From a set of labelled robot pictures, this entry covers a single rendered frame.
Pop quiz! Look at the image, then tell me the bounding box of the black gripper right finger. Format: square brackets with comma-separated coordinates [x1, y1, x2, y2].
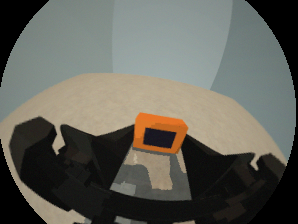
[181, 133, 255, 200]

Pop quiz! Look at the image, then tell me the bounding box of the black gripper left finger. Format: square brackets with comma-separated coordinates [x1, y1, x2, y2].
[60, 124, 136, 189]

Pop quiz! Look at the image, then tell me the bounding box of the orange block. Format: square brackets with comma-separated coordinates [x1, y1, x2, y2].
[133, 113, 189, 155]

